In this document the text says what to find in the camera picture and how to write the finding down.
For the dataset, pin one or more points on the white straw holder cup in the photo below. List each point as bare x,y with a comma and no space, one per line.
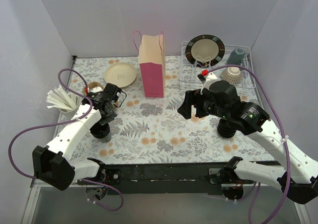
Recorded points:
70,113

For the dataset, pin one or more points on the patterned ceramic bowl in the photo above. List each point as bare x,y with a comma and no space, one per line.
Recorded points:
232,75

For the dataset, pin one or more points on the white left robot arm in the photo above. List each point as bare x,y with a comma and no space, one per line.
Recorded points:
52,163

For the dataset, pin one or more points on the stack of black cups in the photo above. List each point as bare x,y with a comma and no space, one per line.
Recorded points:
100,131

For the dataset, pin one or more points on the brown cardboard cup carrier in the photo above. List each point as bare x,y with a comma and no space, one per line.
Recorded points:
93,86

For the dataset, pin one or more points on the floral patterned table mat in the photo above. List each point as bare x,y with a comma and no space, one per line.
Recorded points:
150,130

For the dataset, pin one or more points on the cream round plate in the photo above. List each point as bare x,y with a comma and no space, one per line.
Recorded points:
120,74

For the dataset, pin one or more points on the grey blue mug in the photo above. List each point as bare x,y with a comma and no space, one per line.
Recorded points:
237,57

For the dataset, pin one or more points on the pink paper gift bag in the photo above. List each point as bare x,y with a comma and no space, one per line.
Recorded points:
151,58

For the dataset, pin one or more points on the stack of black lids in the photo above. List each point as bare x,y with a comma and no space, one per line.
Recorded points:
224,129

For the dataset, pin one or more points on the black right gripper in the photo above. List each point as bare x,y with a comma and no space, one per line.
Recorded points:
198,105

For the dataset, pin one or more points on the black table edge rail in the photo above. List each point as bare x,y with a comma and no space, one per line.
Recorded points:
165,178

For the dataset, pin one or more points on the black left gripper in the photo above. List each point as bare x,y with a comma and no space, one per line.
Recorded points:
107,112

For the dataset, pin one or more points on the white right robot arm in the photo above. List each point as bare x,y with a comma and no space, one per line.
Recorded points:
297,173

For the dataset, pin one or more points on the dark rimmed dinner plate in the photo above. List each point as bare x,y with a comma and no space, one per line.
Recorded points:
205,50

